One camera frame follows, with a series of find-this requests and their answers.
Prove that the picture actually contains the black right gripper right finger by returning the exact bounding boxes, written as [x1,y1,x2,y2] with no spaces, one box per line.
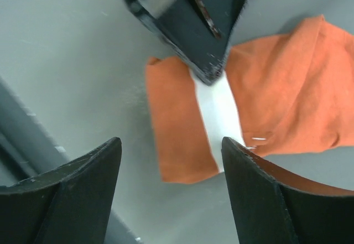
[221,137,353,243]

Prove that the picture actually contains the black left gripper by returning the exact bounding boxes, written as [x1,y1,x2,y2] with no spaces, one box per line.
[124,0,247,86]

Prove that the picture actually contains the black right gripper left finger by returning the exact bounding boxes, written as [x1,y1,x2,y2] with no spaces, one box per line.
[1,137,122,243]

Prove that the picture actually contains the orange underwear white waistband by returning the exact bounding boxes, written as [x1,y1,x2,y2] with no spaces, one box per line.
[146,15,353,184]

